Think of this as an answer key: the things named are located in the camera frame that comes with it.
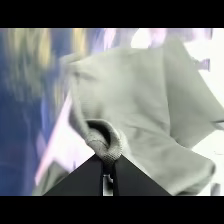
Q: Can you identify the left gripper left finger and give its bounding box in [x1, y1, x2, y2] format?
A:
[43, 153, 104, 197]

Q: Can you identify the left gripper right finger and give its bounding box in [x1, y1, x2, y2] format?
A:
[112, 154, 172, 197]

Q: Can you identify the olive green garment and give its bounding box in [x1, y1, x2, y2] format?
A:
[32, 39, 224, 197]

